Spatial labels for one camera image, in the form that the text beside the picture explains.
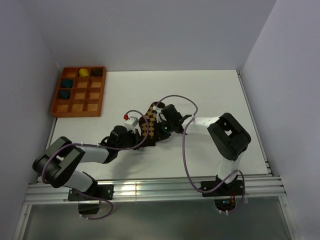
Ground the dark brown rolled sock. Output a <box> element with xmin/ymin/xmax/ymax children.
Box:
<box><xmin>91</xmin><ymin>68</ymin><xmax>104</xmax><ymax>77</ymax></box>

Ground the aluminium rail frame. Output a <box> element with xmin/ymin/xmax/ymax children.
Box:
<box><xmin>14</xmin><ymin>71</ymin><xmax>298</xmax><ymax>240</ymax></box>

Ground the brown argyle sock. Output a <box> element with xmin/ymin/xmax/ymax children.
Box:
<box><xmin>139</xmin><ymin>101</ymin><xmax>161</xmax><ymax>148</ymax></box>

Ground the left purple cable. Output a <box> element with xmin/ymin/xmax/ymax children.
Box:
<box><xmin>41</xmin><ymin>109</ymin><xmax>153</xmax><ymax>221</ymax></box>

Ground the teal rolled sock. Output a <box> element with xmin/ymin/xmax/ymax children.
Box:
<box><xmin>61</xmin><ymin>79</ymin><xmax>74</xmax><ymax>88</ymax></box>

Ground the dark blue rolled sock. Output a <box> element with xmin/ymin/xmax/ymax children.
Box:
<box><xmin>58</xmin><ymin>90</ymin><xmax>71</xmax><ymax>100</ymax></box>

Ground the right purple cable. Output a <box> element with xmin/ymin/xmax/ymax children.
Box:
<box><xmin>156</xmin><ymin>94</ymin><xmax>246</xmax><ymax>215</ymax></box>

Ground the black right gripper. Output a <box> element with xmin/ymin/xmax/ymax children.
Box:
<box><xmin>152</xmin><ymin>118</ymin><xmax>175</xmax><ymax>143</ymax></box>

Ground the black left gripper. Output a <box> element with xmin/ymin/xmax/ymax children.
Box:
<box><xmin>116</xmin><ymin>127</ymin><xmax>146</xmax><ymax>151</ymax></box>

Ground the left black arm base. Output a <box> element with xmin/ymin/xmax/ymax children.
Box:
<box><xmin>67</xmin><ymin>184</ymin><xmax>114</xmax><ymax>221</ymax></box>

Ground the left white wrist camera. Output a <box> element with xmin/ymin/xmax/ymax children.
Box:
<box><xmin>123</xmin><ymin>114</ymin><xmax>139</xmax><ymax>133</ymax></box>

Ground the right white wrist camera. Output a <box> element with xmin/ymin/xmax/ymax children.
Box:
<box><xmin>152</xmin><ymin>105</ymin><xmax>166</xmax><ymax>123</ymax></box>

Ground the purple cable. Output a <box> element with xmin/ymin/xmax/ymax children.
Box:
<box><xmin>41</xmin><ymin>109</ymin><xmax>153</xmax><ymax>221</ymax></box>
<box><xmin>156</xmin><ymin>94</ymin><xmax>246</xmax><ymax>215</ymax></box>

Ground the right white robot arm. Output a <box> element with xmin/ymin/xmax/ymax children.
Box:
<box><xmin>152</xmin><ymin>104</ymin><xmax>252</xmax><ymax>195</ymax></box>

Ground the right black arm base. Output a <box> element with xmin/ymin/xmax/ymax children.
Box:
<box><xmin>202</xmin><ymin>180</ymin><xmax>246</xmax><ymax>214</ymax></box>

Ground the yellow rolled sock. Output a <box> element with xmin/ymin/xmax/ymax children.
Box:
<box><xmin>78</xmin><ymin>68</ymin><xmax>90</xmax><ymax>78</ymax></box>

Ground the orange wooden compartment tray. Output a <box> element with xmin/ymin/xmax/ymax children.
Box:
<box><xmin>50</xmin><ymin>66</ymin><xmax>107</xmax><ymax>118</ymax></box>

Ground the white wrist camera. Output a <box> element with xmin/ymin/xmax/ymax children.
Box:
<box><xmin>152</xmin><ymin>105</ymin><xmax>166</xmax><ymax>123</ymax></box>
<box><xmin>123</xmin><ymin>114</ymin><xmax>139</xmax><ymax>133</ymax></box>

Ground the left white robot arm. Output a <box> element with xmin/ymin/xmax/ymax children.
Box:
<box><xmin>32</xmin><ymin>125</ymin><xmax>143</xmax><ymax>200</ymax></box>

